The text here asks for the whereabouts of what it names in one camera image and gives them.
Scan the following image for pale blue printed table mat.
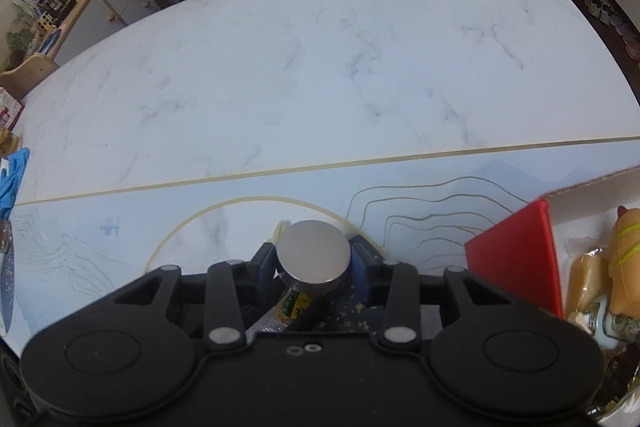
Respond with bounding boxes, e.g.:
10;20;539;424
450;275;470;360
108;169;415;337
0;152;640;358

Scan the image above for patterned round disc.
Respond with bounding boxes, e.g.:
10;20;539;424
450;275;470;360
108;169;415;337
602;309;640;343

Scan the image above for row of shoes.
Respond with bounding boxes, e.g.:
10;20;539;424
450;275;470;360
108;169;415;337
534;0;640;68

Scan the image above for red cardboard box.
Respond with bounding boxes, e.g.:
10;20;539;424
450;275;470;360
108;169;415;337
465;167;640;423

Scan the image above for yellow pig toy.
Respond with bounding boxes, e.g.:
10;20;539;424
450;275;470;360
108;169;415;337
607;205;640;318

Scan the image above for blue book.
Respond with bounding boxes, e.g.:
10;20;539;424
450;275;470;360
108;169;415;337
35;24;66;58

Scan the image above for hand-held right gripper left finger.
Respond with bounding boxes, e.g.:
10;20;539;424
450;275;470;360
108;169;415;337
112;243;278;350

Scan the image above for black snack packet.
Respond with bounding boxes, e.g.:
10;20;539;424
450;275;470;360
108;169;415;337
247;289;328;335

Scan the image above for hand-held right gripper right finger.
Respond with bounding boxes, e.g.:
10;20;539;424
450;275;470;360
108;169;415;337
350;234;561;348

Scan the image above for colourful printed box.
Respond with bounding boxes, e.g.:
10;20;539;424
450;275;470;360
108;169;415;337
0;87;25;130

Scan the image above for yellow toast squishy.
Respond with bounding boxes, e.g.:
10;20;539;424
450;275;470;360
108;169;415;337
567;247;613;323

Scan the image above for wooden side cabinet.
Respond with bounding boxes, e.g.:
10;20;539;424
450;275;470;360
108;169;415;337
0;0;166;100

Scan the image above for green plant model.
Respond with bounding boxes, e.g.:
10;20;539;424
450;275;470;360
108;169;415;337
5;19;38;62

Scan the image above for blue cloth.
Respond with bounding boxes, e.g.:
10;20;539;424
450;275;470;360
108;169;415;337
0;148;31;218

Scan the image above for silver round tin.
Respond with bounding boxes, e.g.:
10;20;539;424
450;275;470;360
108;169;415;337
277;220;352;294

